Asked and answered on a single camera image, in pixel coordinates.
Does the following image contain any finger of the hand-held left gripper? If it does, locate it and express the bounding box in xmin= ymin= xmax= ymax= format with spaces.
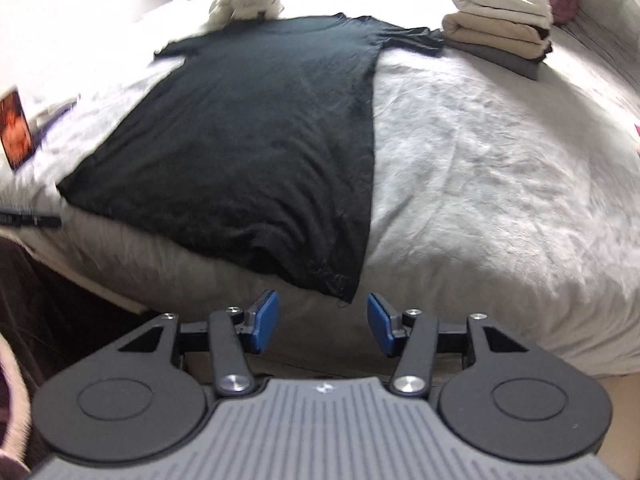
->
xmin=0 ymin=211 xmax=63 ymax=228

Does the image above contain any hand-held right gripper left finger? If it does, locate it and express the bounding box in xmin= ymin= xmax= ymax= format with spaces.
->
xmin=117 ymin=289 xmax=281 ymax=398

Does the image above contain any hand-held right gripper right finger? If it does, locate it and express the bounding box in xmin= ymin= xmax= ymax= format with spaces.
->
xmin=366 ymin=292 xmax=528 ymax=397

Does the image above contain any black T-shirt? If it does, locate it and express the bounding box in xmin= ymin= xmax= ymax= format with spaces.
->
xmin=56 ymin=12 xmax=446 ymax=306

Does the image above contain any dark brown bed base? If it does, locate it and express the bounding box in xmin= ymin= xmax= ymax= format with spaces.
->
xmin=0 ymin=237 xmax=161 ymax=386

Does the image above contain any person's pink garment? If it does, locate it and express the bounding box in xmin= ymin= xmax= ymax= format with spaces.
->
xmin=0 ymin=332 xmax=33 ymax=480

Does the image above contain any grey folded garment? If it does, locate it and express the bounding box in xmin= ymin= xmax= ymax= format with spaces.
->
xmin=445 ymin=40 xmax=553 ymax=81

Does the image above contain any white plush dog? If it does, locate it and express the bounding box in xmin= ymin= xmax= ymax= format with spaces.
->
xmin=206 ymin=0 xmax=292 ymax=28

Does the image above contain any beige folded garment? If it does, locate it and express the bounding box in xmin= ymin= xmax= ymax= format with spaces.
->
xmin=441 ymin=11 xmax=551 ymax=61

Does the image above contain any white folded garment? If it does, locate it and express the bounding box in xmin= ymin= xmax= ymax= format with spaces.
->
xmin=450 ymin=0 xmax=555 ymax=28

